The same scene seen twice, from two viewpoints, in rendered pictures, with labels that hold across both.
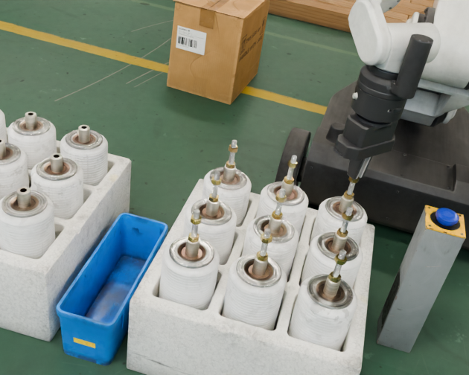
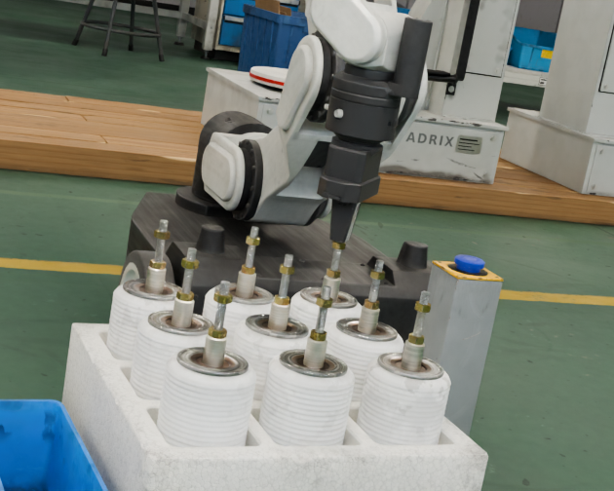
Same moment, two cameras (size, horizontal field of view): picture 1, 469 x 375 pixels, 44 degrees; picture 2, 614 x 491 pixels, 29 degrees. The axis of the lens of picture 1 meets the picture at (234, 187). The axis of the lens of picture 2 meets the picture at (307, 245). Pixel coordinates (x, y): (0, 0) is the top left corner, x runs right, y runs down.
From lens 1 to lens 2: 74 cm
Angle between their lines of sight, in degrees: 37
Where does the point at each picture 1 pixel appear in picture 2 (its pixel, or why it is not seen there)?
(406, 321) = not seen: hidden behind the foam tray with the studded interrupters
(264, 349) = (363, 471)
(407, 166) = (319, 270)
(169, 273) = (200, 396)
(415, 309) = (456, 415)
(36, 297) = not seen: outside the picture
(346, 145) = (343, 182)
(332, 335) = (436, 423)
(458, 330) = not seen: hidden behind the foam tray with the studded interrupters
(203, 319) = (269, 453)
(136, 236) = not seen: outside the picture
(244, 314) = (317, 432)
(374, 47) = (368, 36)
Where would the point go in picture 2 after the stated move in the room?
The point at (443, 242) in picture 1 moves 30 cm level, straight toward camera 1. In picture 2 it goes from (479, 293) to (552, 378)
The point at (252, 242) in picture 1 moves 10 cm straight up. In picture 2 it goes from (263, 346) to (278, 262)
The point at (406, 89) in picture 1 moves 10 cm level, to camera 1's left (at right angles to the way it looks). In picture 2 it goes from (413, 86) to (345, 78)
